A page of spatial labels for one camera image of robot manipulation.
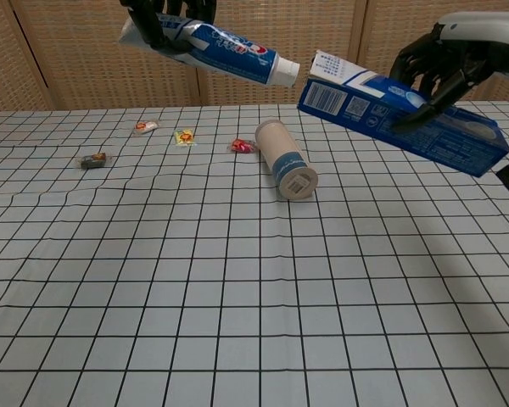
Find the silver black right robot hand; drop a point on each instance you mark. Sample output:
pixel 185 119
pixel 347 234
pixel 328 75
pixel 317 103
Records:
pixel 483 38

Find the dark wrapped candy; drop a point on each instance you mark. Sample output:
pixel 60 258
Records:
pixel 93 160

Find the blue white toothpaste box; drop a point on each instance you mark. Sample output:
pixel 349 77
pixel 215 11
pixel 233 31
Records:
pixel 449 144

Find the white orange wrapped candy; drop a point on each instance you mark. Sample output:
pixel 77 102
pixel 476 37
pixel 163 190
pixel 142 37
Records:
pixel 146 127

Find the woven bamboo folding screen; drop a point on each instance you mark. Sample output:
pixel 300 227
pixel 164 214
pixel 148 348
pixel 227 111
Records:
pixel 89 72

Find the yellow wrapped candy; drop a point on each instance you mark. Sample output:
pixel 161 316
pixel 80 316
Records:
pixel 184 138

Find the blue white toothpaste tube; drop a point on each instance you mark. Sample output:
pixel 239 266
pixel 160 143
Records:
pixel 220 51

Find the red wrapped candy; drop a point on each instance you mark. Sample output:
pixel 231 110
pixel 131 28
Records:
pixel 241 146

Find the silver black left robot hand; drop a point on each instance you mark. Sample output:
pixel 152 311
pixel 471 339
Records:
pixel 146 21

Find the light blue checkered tablecloth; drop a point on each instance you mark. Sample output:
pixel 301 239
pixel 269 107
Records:
pixel 195 297

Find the beige canister with blue band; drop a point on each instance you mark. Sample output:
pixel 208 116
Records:
pixel 282 157

